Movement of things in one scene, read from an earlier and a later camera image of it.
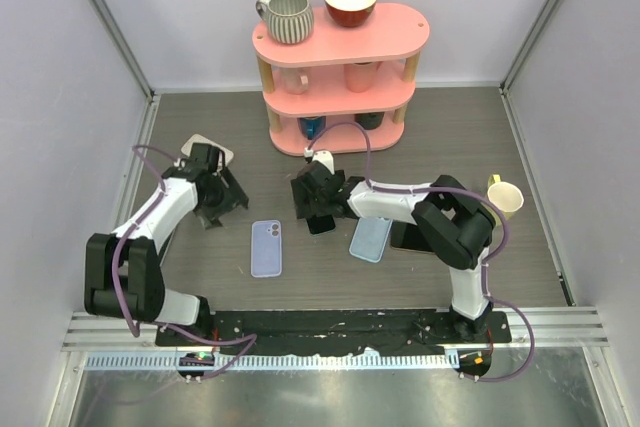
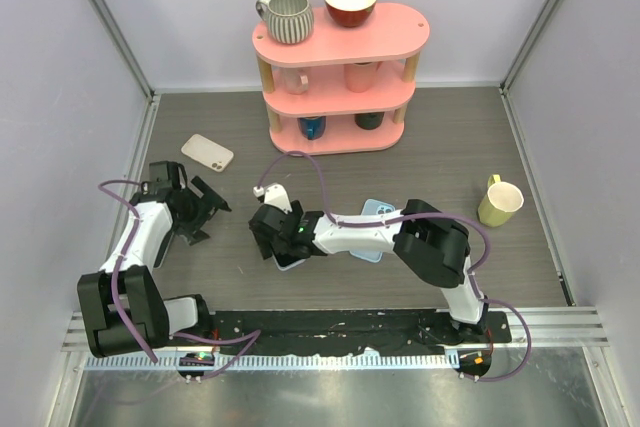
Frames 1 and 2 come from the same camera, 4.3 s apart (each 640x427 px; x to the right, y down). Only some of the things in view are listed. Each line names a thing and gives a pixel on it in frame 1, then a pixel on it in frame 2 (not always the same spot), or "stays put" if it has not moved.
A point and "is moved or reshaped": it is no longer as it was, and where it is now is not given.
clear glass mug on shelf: (296, 79) stays put
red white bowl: (350, 2) stays put
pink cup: (359, 76) stays put
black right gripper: (300, 195) → (265, 246)
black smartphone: (320, 223) is moved or reshaped
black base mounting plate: (342, 330) stays put
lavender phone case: (266, 249) is moved or reshaped
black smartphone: (162, 253) stays put
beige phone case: (199, 139) stays put
